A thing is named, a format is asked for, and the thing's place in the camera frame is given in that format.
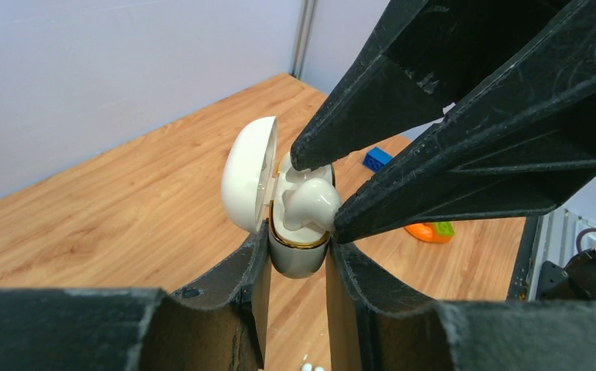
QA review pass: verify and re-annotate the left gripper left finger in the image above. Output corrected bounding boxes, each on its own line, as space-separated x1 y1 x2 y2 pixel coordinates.
0 223 271 370

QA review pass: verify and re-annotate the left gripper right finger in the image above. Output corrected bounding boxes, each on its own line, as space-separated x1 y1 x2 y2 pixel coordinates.
325 243 596 370

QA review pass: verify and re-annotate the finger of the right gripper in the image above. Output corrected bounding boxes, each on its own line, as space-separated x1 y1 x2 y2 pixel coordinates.
335 1 596 243
290 1 573 170

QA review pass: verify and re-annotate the white stem earbud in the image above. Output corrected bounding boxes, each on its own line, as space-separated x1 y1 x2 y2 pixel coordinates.
283 178 342 231

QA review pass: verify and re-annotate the white gold earbud case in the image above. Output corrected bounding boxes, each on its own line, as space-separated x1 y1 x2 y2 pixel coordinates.
221 116 335 279

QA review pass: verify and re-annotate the white clip earbud left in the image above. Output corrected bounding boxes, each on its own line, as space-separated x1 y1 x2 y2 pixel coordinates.
300 362 325 371

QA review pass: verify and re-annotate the blue object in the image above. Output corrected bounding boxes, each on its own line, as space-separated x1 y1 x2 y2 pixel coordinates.
362 147 393 173

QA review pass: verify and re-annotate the green building block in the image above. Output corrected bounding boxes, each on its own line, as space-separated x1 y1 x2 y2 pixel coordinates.
433 222 455 238

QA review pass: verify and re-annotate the orange ring toy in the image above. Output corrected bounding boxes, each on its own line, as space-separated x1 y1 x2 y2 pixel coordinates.
404 222 452 243

